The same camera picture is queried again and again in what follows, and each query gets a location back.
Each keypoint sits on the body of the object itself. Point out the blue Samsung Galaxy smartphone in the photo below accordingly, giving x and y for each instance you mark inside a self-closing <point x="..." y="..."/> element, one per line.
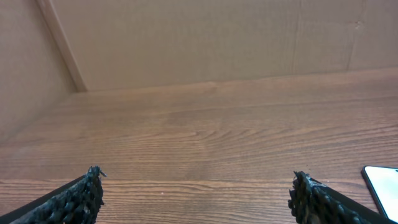
<point x="382" y="184"/>

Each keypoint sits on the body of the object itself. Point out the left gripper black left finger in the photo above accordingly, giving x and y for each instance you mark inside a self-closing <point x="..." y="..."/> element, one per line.
<point x="78" y="201"/>

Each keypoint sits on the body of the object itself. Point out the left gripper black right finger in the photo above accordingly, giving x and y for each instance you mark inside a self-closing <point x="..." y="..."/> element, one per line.
<point x="312" y="202"/>

